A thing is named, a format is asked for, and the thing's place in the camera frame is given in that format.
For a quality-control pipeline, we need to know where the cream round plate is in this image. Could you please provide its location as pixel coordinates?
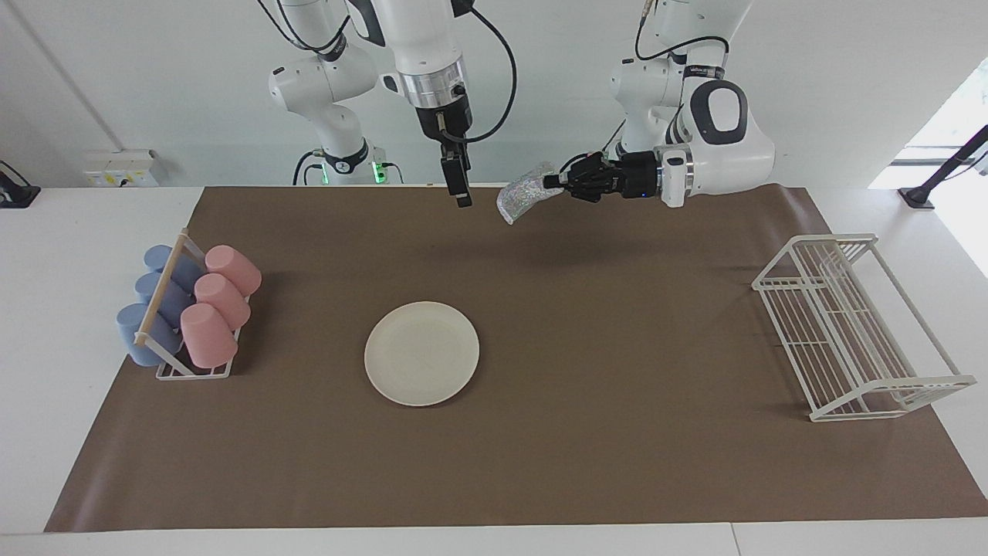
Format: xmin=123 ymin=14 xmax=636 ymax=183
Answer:
xmin=364 ymin=301 xmax=481 ymax=408

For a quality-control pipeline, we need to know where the pink foam cylinder bottom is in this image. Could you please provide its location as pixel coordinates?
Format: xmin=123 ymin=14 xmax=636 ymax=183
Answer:
xmin=205 ymin=245 xmax=262 ymax=297

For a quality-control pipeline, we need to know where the pink foam cylinder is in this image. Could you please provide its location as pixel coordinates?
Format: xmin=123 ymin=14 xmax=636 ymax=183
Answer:
xmin=205 ymin=245 xmax=262 ymax=297
xmin=194 ymin=273 xmax=252 ymax=331
xmin=180 ymin=303 xmax=239 ymax=369

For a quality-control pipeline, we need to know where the pink foam cylinder middle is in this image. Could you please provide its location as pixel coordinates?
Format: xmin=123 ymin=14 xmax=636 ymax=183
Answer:
xmin=194 ymin=273 xmax=252 ymax=331

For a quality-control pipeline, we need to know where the brown paper table mat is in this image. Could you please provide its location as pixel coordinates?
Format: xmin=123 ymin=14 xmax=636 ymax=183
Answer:
xmin=44 ymin=185 xmax=988 ymax=533

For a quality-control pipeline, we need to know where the pink foam cylinder top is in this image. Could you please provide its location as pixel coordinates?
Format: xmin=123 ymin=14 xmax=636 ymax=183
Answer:
xmin=180 ymin=303 xmax=239 ymax=369

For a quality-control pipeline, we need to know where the blue foam cylinder bottom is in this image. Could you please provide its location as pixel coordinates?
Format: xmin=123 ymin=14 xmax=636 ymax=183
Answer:
xmin=144 ymin=245 xmax=203 ymax=293

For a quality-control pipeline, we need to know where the blue foam cylinder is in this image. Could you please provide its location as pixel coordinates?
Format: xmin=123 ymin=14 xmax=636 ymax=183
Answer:
xmin=135 ymin=272 xmax=194 ymax=325
xmin=144 ymin=245 xmax=203 ymax=293
xmin=116 ymin=303 xmax=184 ymax=368

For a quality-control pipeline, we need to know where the white cup rack wooden rod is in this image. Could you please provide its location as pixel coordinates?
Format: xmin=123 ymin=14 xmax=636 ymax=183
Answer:
xmin=134 ymin=229 xmax=249 ymax=381

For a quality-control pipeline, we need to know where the blue foam cylinder middle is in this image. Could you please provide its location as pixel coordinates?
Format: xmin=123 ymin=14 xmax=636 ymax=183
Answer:
xmin=135 ymin=272 xmax=194 ymax=325

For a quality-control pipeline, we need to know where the blue foam cylinder top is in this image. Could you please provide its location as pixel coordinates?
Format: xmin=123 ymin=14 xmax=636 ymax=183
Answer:
xmin=116 ymin=303 xmax=184 ymax=368

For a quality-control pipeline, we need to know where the black table clamp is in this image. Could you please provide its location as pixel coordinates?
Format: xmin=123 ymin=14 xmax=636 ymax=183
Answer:
xmin=0 ymin=161 xmax=41 ymax=209

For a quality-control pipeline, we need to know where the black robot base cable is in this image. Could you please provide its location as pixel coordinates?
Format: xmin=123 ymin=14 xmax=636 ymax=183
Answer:
xmin=292 ymin=149 xmax=325 ymax=186
xmin=567 ymin=120 xmax=628 ymax=175

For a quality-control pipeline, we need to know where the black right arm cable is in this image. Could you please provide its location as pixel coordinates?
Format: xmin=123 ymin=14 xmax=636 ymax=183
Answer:
xmin=440 ymin=0 xmax=518 ymax=155

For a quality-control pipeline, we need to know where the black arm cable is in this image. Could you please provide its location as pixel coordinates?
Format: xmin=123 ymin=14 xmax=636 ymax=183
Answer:
xmin=440 ymin=0 xmax=518 ymax=155
xmin=634 ymin=0 xmax=730 ymax=63

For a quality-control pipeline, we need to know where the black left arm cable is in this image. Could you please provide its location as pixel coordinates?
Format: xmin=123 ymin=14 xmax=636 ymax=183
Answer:
xmin=634 ymin=0 xmax=730 ymax=63

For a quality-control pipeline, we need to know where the white wire dish rack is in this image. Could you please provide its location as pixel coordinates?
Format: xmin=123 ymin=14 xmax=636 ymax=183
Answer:
xmin=752 ymin=234 xmax=977 ymax=422

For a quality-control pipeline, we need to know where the white wall socket box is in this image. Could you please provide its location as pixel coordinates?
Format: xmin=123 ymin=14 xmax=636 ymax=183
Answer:
xmin=83 ymin=149 xmax=160 ymax=188

